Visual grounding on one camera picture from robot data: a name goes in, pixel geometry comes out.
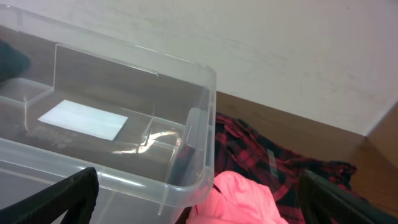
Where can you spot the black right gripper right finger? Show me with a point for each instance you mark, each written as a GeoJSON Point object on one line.
{"type": "Point", "coordinates": [323, 202]}

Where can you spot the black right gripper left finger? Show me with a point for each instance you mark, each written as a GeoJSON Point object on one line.
{"type": "Point", "coordinates": [73, 197]}

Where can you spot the pink garment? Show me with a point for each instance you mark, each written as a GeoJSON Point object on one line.
{"type": "Point", "coordinates": [237, 200]}

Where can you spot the large black garment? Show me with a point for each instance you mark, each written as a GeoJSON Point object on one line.
{"type": "Point", "coordinates": [13, 63]}

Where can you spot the clear plastic storage container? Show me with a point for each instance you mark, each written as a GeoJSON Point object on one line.
{"type": "Point", "coordinates": [161, 161]}

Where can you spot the white label sticker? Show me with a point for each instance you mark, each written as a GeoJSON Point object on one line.
{"type": "Point", "coordinates": [84, 119]}

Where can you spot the red black plaid shirt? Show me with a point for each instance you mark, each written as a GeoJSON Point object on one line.
{"type": "Point", "coordinates": [240, 148]}

